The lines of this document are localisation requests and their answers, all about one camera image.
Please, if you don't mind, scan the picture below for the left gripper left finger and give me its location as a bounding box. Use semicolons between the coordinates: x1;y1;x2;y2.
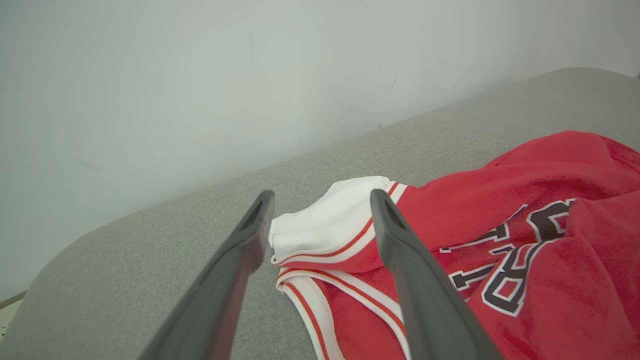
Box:
138;189;276;360

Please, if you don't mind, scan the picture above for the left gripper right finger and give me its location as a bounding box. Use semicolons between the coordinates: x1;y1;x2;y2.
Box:
369;188;505;360

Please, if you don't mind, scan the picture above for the red basketball jersey striped trim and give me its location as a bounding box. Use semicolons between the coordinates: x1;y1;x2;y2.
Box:
268;130;640;360

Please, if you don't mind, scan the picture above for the brown baseboard strip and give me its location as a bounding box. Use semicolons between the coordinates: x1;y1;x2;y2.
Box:
0;291;27;310

